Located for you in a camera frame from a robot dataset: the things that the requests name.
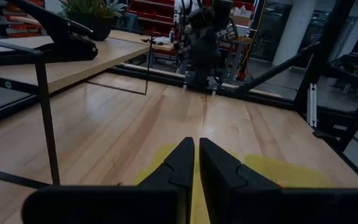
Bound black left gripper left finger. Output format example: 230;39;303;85
137;136;196;189

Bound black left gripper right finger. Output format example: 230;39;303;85
198;138;282;224

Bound yellow translucent pencil case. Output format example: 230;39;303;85
133;142;337;224

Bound wooden shelf riser black legs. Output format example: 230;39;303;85
0;29;155;190

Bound red bin storage rack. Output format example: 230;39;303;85
128;0;177;35

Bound black stapler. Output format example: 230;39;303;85
0;0;99;67

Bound potted succulent plant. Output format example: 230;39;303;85
58;0;127;42

